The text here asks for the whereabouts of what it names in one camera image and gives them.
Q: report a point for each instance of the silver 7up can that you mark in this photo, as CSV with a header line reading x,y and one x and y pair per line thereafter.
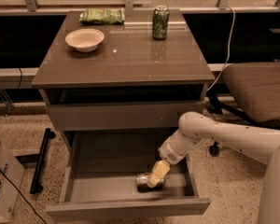
x,y
141,183

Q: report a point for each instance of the grey office chair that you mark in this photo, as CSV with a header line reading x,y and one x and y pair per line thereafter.
x,y
255,87

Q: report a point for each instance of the white cardboard box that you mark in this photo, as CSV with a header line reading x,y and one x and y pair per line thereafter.
x,y
11,170

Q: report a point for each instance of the open grey middle drawer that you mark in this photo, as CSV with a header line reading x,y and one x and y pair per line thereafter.
x,y
100,179

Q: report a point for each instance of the closed grey top drawer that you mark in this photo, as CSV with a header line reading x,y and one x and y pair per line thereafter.
x,y
119,116

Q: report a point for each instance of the grey drawer cabinet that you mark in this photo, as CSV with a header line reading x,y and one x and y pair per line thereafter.
x,y
129,66

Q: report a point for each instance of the green chip bag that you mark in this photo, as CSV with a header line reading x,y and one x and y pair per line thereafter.
x,y
102,16

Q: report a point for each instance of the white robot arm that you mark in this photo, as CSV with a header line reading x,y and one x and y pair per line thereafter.
x,y
194,128

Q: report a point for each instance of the green soda can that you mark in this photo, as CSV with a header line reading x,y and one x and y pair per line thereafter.
x,y
160,22

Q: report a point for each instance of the black metal bar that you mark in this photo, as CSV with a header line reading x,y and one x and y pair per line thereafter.
x,y
36,186

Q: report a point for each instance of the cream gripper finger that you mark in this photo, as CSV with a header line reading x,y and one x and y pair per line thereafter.
x,y
159,171

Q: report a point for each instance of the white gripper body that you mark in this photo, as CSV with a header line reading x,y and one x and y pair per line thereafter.
x,y
168,153

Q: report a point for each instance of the white bowl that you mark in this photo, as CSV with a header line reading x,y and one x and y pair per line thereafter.
x,y
85,40

